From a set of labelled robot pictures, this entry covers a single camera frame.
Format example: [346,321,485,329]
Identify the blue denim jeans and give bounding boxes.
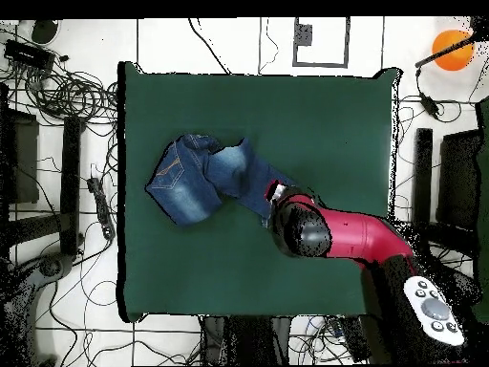
[143,132,303,229]

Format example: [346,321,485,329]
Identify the dark green table cloth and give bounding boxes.
[117,60,402,322]

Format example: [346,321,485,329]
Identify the black stand foot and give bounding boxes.
[410,127,434,246]
[59,115,86,256]

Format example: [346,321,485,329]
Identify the black power strip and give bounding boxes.
[337,315,370,363]
[86,176,117,241]

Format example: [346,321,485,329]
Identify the black power adapter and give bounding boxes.
[418,92,441,119]

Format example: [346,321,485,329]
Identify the dark box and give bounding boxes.
[436,128,483,230]
[0,108,40,205]

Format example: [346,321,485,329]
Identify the dark green hanging cloth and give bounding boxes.
[471,97,489,325]

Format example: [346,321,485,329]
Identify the black rod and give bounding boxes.
[414,32,478,69]

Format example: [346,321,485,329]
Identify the orange round object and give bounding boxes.
[431,29,476,73]

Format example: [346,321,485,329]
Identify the grey chair base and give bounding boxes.
[7,251,75,303]

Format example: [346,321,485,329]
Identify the dark round object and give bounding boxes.
[31,19,62,45]

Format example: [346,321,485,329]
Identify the black device box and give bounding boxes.
[3,38,56,74]

